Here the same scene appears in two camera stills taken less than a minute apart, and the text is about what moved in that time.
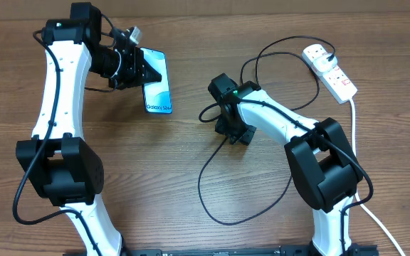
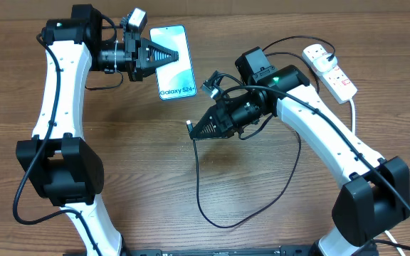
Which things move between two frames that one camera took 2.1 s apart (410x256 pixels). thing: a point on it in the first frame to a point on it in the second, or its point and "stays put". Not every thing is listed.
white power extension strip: [335, 81] stays put
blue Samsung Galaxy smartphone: [158, 94] to [175, 80]
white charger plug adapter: [322, 64] stays put
